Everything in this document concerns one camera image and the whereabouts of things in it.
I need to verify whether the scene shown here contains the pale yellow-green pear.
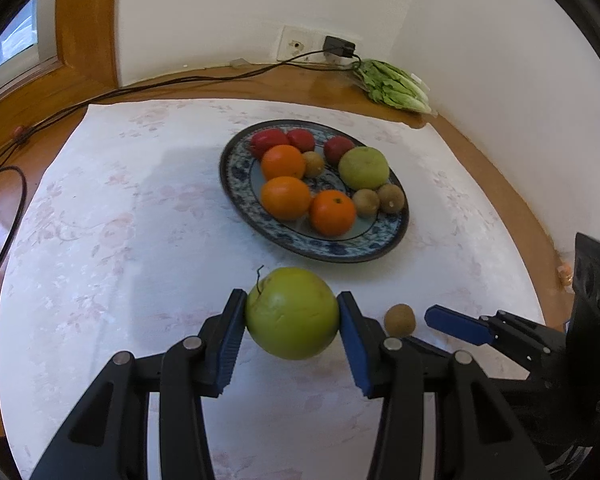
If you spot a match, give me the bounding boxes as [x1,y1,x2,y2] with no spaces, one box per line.
[338,146,391,191]

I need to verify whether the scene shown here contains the green apple with stem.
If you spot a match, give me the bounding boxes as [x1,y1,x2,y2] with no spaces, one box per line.
[244,264,339,361]

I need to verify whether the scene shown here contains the small brown kiwi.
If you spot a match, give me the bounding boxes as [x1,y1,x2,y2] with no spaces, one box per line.
[384,304,417,338]
[352,188,381,218]
[302,151,326,179]

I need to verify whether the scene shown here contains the white coaxial wall outlet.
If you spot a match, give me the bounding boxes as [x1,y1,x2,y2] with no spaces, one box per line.
[278,25,326,63]

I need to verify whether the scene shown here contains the orange mandarin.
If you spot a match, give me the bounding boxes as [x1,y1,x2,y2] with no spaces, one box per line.
[260,144,306,181]
[260,175,313,222]
[308,189,357,238]

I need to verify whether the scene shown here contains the white floral tablecloth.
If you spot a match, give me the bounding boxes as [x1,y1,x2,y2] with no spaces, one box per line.
[0,99,548,480]

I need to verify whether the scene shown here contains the bagged green leafy lettuce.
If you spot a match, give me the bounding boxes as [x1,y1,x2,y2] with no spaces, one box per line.
[352,59,433,114]

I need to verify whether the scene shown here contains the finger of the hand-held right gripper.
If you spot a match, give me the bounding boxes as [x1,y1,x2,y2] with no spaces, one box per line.
[424,304,567,367]

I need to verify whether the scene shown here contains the small red apple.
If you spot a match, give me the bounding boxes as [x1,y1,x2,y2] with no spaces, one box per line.
[323,136,356,166]
[286,128,316,153]
[250,129,291,160]

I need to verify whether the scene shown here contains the black charger adapter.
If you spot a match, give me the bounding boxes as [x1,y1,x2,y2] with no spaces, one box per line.
[323,36,357,59]

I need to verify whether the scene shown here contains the brown kiwi with white scar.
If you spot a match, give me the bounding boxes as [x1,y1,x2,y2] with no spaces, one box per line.
[376,183,406,214]

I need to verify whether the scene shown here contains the wooden framed window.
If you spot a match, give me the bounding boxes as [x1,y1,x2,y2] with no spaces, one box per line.
[0,0,120,111]

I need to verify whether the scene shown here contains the black looped cable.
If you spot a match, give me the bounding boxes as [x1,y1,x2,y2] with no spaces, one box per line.
[0,166,28,293]

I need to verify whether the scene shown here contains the blue patterned ceramic plate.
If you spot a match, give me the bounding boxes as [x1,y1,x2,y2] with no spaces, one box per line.
[219,119,410,263]

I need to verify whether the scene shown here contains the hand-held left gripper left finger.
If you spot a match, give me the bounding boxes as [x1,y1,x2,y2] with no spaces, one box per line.
[30,288,249,480]

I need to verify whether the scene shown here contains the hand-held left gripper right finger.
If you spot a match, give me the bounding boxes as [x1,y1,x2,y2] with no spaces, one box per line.
[336,290,551,480]

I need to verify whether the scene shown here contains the black charger cable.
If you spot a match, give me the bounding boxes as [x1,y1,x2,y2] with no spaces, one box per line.
[0,49,361,173]

